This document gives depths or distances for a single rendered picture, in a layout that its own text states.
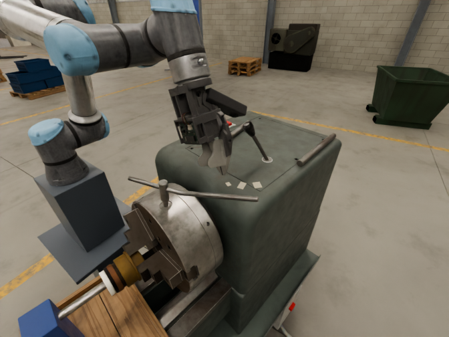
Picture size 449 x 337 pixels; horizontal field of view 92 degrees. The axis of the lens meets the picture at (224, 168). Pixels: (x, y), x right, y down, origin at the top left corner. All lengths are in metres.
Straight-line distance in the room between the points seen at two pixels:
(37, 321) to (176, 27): 0.66
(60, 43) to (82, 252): 1.00
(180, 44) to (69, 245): 1.12
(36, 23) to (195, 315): 0.83
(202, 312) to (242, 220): 0.38
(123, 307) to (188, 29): 0.80
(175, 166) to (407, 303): 1.91
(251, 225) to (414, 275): 1.94
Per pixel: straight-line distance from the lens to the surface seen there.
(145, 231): 0.69
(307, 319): 1.85
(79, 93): 0.96
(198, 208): 0.61
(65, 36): 0.45
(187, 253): 0.59
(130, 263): 0.67
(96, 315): 0.91
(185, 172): 0.72
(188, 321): 0.84
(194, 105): 0.44
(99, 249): 1.25
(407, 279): 2.34
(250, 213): 0.57
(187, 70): 0.44
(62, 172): 1.06
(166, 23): 0.45
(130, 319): 0.87
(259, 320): 1.19
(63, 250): 1.33
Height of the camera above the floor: 1.65
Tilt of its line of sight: 35 degrees down
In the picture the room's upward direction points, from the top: straight up
